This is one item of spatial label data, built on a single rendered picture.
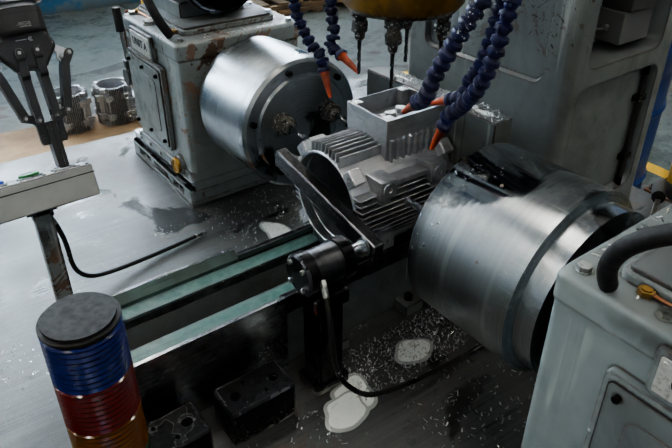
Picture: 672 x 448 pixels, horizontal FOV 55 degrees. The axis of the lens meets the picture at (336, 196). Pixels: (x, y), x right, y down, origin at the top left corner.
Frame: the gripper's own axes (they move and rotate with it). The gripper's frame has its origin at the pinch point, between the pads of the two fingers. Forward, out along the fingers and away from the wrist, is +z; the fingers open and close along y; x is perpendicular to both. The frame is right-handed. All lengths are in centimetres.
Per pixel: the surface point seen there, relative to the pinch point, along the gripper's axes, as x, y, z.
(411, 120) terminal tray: -31, 44, 8
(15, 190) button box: -3.6, -7.8, 4.9
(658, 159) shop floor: 78, 292, 89
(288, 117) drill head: -6.7, 37.0, 5.3
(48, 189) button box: -3.6, -3.6, 6.0
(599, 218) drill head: -64, 40, 19
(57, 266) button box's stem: 2.0, -5.1, 18.8
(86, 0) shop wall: 518, 154, -87
